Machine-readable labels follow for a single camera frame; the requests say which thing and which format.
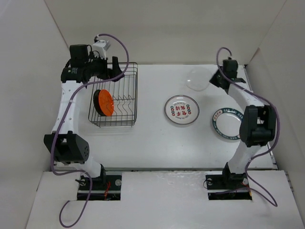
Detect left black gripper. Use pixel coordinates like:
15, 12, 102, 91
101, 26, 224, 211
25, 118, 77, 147
85, 52, 124, 82

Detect clear glass plate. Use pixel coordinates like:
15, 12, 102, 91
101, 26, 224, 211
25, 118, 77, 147
186, 67, 212, 92

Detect black plate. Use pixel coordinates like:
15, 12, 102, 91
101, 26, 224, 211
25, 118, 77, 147
92, 90, 105, 116

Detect orange plate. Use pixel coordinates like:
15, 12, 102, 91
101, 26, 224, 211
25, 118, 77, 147
98, 89, 114, 116

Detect white plate red characters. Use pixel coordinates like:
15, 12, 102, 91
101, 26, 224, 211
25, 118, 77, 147
164, 95, 200, 125

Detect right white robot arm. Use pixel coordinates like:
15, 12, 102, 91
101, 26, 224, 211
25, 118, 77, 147
206, 57, 276, 190

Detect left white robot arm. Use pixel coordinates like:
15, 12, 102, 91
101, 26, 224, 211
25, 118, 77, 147
43, 41, 124, 189

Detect white plate green rim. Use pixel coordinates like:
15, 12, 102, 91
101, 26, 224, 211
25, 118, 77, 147
212, 107, 244, 141

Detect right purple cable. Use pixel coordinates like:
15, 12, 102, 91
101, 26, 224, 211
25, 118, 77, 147
215, 47, 281, 207

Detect purple cable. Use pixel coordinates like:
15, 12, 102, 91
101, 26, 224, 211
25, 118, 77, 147
50, 33, 131, 227
215, 47, 281, 207

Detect grey wire dish rack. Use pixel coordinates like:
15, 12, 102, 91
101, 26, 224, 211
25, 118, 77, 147
88, 62, 138, 127

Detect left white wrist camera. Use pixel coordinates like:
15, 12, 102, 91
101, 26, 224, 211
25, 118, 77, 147
92, 40, 111, 59

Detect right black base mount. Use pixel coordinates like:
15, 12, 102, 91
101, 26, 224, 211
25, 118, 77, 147
205, 173, 252, 200

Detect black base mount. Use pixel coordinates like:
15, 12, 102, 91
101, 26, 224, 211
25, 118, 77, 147
205, 173, 252, 200
75, 175, 122, 201

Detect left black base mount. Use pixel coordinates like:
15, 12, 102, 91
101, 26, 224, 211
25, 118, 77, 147
75, 175, 122, 201

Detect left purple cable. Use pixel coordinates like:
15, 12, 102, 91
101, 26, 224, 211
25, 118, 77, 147
50, 33, 131, 227

